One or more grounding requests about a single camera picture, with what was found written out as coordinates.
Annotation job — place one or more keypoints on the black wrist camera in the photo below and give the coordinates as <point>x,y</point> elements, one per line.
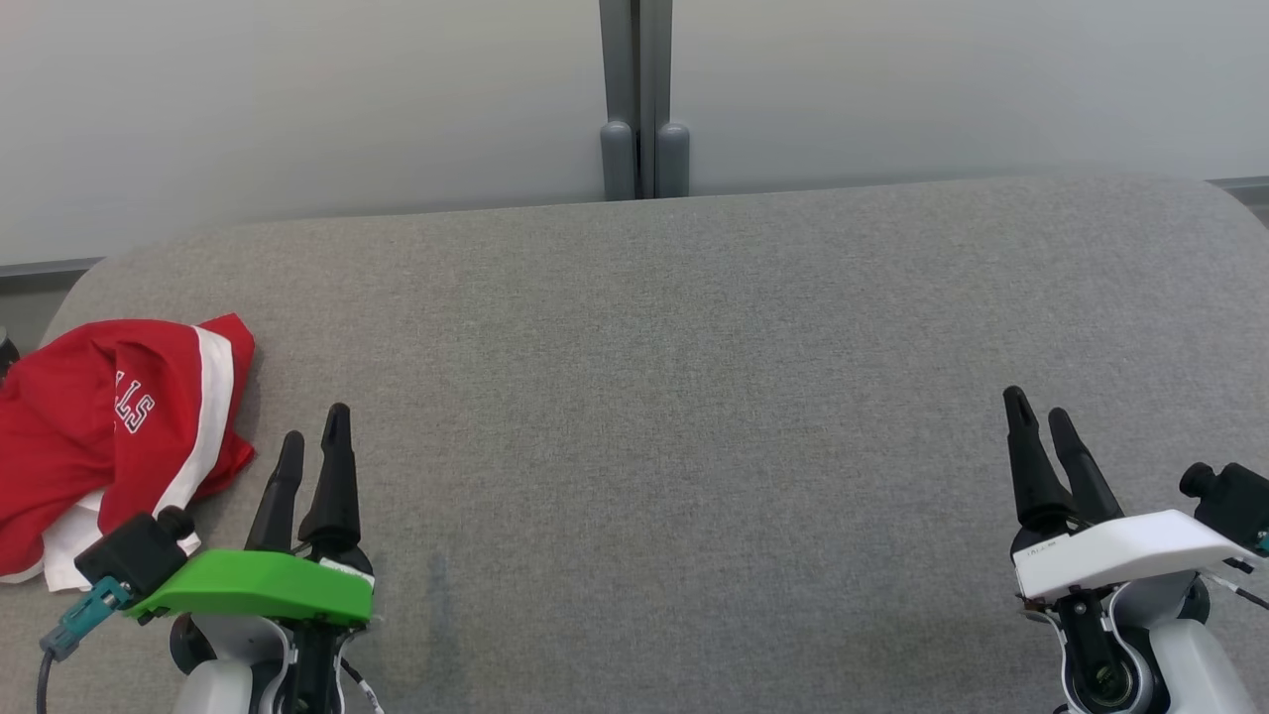
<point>1234,506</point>
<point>134,555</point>

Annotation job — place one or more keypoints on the grey metal partition post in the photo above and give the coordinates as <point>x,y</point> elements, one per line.
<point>636,99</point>

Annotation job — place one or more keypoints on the red white sports jersey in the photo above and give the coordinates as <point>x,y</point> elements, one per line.
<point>79,426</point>

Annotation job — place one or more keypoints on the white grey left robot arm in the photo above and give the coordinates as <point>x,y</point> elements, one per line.
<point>228,674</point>

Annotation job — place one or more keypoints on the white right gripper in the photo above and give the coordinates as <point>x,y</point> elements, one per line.
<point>1120,555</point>

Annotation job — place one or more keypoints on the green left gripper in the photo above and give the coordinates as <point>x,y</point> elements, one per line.
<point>258,585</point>

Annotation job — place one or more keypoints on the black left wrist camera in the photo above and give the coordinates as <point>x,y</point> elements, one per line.
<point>134,555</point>

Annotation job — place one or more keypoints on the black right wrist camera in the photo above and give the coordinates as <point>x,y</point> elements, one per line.
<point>1234,506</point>

